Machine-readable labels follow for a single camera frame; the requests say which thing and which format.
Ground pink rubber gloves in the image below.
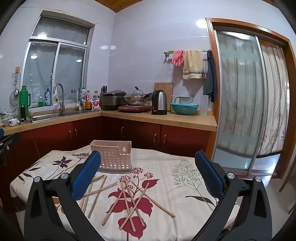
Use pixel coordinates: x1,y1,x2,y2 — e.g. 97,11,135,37
171,50,184,67

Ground metal wire skimmer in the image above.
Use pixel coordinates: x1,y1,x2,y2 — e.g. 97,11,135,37
9,72,22,107

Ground grey rice cooker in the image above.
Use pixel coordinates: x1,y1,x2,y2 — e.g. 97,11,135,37
100,90,126,110

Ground wooden cutting board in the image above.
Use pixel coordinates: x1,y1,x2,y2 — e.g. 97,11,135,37
154,83,174,112

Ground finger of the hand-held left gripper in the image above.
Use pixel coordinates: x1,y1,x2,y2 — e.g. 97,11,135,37
0,128,21,151

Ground striped curtain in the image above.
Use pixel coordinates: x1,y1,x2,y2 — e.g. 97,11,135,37
259,44,289,156

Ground wooden door frame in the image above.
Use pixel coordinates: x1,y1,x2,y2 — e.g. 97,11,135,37
206,18,290,179

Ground metal towel rail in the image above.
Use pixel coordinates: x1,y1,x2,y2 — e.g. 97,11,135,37
164,49,212,64

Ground steel electric kettle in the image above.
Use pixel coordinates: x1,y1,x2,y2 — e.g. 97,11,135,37
151,90,167,115

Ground frosted sliding glass door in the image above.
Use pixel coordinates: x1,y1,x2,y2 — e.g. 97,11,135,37
213,29,269,174

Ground translucent white container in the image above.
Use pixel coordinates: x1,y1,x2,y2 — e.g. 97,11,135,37
199,94,208,117

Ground green thermos jug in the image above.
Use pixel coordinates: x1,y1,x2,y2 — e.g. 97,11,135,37
19,86,31,116

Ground red induction cooker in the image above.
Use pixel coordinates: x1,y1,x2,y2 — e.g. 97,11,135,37
118,105,153,113

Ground sliding kitchen window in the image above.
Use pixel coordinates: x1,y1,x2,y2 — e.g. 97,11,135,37
22,16,95,105

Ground steel wok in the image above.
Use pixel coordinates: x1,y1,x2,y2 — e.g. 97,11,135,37
122,93,153,106

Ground steel sink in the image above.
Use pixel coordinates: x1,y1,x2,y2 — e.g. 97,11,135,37
31,110,93,122

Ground steel faucet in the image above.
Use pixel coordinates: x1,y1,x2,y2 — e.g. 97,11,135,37
54,83,65,116

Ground stack of white dishes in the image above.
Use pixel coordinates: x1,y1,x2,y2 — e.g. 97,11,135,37
0,111,11,127

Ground red kitchen cabinets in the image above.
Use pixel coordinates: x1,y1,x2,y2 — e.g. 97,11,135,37
0,116,214,202

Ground pink perforated utensil basket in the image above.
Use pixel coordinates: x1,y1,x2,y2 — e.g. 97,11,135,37
90,140,132,174

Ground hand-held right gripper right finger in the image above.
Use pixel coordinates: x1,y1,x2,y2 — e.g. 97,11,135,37
186,150,273,241

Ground pile of wooden chopsticks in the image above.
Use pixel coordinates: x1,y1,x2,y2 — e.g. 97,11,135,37
80,174,176,231

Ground white basin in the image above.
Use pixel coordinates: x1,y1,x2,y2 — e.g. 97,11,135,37
171,95,194,105

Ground beige towel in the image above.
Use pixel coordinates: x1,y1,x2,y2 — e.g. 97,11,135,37
183,50,204,80

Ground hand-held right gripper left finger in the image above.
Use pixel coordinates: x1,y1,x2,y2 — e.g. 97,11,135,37
24,151,109,241

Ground teal plastic colander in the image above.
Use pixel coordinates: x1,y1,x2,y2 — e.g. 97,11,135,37
170,103,200,115

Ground floral tablecloth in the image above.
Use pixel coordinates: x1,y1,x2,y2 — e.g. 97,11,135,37
10,147,245,241

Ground grey hanging cloth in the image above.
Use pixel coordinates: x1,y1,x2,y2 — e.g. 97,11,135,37
203,52,218,102

